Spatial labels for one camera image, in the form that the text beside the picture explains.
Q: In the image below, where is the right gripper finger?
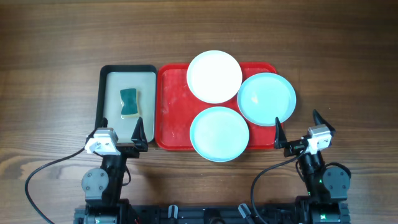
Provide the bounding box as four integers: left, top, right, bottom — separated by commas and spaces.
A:
274, 117, 288, 149
313, 109, 336, 133

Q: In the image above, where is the green yellow sponge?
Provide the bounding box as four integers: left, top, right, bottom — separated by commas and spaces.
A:
120, 88, 140, 119

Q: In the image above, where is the light blue plate front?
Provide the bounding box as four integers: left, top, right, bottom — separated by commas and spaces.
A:
190, 106, 249, 162

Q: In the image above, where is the light blue plate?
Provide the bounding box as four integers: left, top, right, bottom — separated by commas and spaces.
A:
237, 72, 297, 126
190, 106, 249, 162

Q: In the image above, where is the white round plate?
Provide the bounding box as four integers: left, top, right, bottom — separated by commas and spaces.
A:
186, 50, 243, 104

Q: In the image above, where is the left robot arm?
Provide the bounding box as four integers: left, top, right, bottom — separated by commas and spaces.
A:
81, 118, 148, 207

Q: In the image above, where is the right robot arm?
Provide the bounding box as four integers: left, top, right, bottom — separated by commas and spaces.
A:
274, 110, 351, 203

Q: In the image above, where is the black water tray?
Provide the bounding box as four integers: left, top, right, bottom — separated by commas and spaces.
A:
95, 65, 157, 143

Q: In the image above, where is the red plastic tray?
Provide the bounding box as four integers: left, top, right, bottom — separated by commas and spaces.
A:
155, 62, 278, 151

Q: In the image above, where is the light blue plate right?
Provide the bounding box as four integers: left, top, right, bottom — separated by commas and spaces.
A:
237, 72, 297, 126

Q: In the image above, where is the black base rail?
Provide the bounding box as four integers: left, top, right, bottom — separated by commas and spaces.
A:
73, 203, 351, 224

